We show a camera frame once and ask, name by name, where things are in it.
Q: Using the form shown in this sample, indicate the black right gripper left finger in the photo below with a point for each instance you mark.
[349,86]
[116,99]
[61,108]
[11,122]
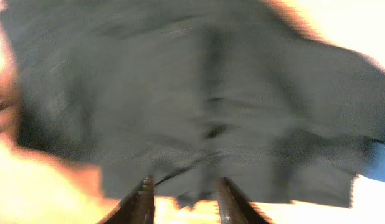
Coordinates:
[136,208]

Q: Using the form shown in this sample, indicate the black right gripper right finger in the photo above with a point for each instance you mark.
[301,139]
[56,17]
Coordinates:
[234,207]

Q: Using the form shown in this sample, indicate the black garment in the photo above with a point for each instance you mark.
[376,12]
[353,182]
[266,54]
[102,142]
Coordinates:
[191,91]

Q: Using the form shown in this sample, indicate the dark blue garment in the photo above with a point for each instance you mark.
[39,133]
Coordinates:
[375,164]

